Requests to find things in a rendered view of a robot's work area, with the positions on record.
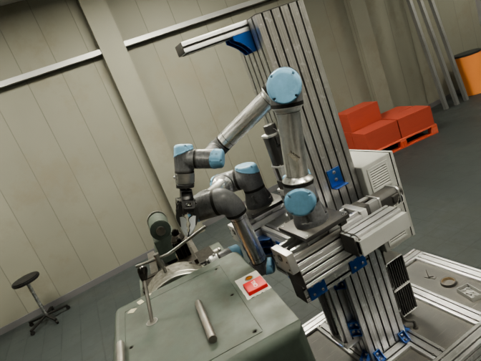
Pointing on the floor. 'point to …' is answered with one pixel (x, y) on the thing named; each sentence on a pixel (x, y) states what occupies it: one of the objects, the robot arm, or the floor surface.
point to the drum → (470, 70)
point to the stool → (36, 299)
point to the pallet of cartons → (385, 126)
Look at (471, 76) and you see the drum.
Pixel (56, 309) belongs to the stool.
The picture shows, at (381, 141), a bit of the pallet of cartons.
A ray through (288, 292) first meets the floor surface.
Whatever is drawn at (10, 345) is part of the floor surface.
